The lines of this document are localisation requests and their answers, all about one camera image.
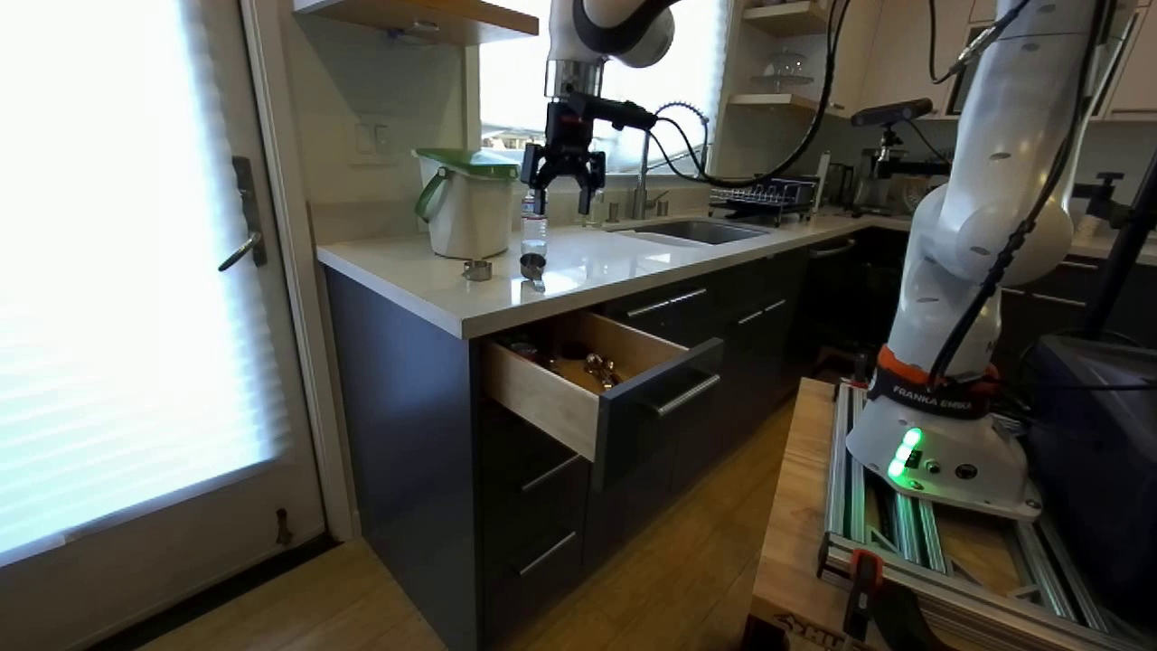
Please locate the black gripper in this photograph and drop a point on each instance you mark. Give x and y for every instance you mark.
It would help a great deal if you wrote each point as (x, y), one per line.
(567, 139)

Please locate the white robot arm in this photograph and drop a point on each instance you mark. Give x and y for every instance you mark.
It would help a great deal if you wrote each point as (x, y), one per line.
(999, 182)

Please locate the clear plastic water bottle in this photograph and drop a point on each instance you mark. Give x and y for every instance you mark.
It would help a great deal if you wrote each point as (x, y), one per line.
(532, 236)

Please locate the metal sink faucet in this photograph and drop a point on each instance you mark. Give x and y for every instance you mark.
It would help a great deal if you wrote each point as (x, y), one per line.
(640, 182)

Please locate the white bin with green lid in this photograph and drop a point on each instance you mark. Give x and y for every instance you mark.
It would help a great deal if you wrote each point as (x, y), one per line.
(472, 217)

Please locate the kitchen sink basin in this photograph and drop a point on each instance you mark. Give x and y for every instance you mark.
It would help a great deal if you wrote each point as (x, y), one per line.
(707, 230)

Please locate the bright kitchen window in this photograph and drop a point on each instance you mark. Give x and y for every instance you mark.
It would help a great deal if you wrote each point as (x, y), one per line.
(693, 75)

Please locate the black dish rack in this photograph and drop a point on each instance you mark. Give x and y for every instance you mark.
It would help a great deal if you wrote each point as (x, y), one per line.
(773, 195)

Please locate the wooden drawer with grey front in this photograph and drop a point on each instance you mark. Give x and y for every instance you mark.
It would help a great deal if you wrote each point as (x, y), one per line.
(544, 404)

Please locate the dark grey counter cabinet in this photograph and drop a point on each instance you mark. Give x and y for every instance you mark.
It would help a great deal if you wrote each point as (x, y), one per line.
(409, 482)

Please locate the white glass door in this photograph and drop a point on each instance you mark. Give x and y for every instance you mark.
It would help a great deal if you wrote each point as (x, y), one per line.
(122, 302)

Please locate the red black clamp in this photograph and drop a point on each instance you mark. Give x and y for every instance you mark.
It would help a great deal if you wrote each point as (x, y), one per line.
(867, 590)

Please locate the black stand pole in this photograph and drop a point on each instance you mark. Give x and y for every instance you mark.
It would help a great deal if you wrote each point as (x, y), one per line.
(1126, 241)

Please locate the dark blue box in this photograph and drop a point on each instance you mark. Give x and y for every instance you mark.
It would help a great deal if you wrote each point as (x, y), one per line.
(1103, 473)

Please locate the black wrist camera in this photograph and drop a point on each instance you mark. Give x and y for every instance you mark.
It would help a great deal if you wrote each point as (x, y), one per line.
(619, 114)

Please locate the wooden wall shelf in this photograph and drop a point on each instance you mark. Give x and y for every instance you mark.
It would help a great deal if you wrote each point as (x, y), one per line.
(421, 17)

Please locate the white open wall shelf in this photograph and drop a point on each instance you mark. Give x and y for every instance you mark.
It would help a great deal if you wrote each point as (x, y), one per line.
(783, 104)

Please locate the black camera on stand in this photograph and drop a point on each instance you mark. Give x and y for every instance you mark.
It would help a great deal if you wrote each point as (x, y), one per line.
(892, 114)

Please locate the aluminium frame robot cart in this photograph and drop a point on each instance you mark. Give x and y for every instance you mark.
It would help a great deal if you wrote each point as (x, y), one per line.
(868, 520)

